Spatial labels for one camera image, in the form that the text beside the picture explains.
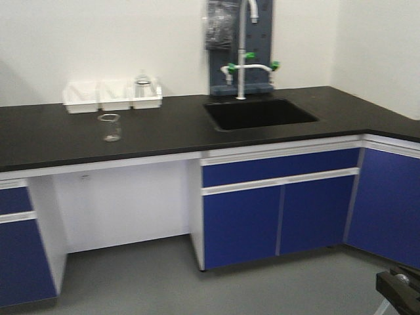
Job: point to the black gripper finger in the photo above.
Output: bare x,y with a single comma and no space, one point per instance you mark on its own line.
410,272
399,291

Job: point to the clear plastic pipette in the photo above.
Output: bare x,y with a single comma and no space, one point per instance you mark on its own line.
382,307

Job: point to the blue corner cabinet door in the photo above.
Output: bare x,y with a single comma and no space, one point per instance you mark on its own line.
385,216

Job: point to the blue cabinet door right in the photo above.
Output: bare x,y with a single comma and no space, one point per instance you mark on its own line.
315,213

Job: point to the blue drawer front center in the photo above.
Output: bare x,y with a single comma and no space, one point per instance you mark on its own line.
243,171

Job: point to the blue drawer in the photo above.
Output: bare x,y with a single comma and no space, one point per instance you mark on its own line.
243,171
15,200

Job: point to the black lab sink basin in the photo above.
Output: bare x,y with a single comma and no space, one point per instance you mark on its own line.
246,114

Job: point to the white gooseneck lab faucet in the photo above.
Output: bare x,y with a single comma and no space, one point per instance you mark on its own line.
243,54

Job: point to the grey pegboard drying rack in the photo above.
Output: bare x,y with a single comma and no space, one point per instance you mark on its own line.
258,41

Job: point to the white plastic tray right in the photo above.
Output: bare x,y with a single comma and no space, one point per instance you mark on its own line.
148,102

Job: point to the white plastic tray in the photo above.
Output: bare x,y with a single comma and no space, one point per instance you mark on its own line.
114,95
148,102
81,97

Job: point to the bag of black pegs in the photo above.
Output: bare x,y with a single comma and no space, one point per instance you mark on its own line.
220,22

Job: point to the clear glass flask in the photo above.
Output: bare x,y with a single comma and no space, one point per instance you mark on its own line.
143,86

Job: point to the small clear glass beaker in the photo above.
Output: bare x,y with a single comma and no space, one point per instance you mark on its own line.
111,127

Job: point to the white plastic tray middle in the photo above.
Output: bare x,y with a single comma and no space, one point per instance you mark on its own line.
114,95

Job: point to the white plastic tray left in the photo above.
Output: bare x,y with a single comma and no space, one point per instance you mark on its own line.
81,97

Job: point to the blue left drawer front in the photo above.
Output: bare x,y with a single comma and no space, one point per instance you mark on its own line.
15,200

